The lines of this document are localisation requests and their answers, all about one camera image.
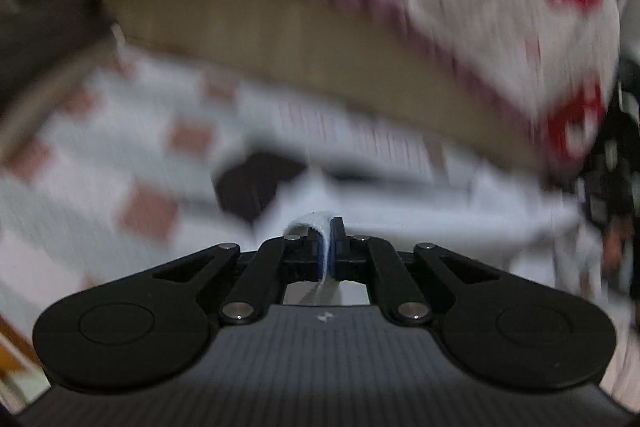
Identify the checkered pink and grey rug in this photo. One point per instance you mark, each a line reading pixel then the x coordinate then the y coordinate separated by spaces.
pixel 100 157

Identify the beige bed base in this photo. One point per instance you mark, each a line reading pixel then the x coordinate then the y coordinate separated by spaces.
pixel 300 42

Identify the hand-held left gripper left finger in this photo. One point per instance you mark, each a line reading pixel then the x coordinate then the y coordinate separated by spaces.
pixel 299 252

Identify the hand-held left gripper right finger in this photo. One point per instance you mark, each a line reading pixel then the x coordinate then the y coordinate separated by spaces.
pixel 339 252

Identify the white t-shirt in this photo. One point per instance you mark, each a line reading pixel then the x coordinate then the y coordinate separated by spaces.
pixel 425 227

